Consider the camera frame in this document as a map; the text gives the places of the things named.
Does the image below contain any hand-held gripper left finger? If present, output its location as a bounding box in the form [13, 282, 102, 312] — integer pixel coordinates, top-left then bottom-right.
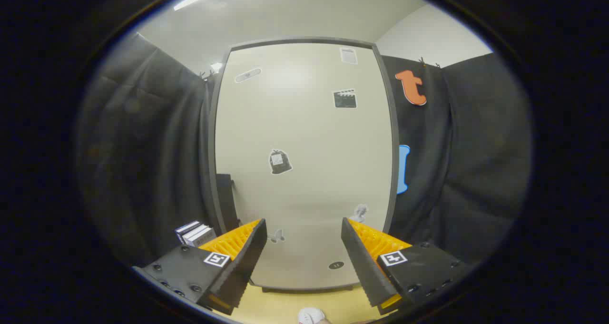
[132, 218, 268, 316]

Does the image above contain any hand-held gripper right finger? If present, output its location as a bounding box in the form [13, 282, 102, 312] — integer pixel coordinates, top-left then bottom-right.
[341, 217, 472, 316]

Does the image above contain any white shoe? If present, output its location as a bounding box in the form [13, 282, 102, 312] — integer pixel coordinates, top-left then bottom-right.
[298, 307, 330, 324]

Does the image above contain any grey shoe cabinet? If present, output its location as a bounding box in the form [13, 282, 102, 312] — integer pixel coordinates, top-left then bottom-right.
[207, 36, 401, 294]

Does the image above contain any white spine book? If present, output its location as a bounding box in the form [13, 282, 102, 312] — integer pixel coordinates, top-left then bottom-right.
[182, 224, 209, 246]

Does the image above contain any dark blue book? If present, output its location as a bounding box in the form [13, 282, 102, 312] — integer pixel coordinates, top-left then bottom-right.
[174, 220, 201, 242]

